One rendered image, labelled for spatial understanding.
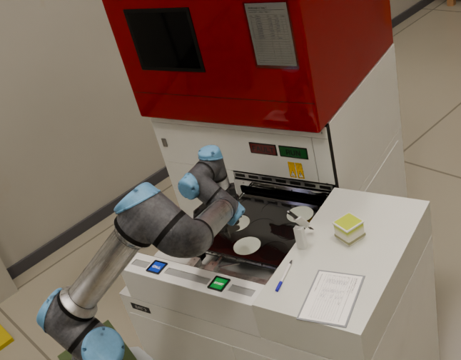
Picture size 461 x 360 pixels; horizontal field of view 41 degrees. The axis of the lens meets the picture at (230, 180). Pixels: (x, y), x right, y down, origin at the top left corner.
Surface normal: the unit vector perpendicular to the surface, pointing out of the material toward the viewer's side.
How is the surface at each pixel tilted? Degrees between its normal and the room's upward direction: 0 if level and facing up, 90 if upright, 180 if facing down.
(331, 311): 0
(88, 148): 90
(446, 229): 0
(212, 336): 90
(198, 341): 90
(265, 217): 0
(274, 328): 90
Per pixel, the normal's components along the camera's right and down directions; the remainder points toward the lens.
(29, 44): 0.66, 0.27
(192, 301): -0.51, 0.56
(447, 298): -0.22, -0.82
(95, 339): 0.37, -0.31
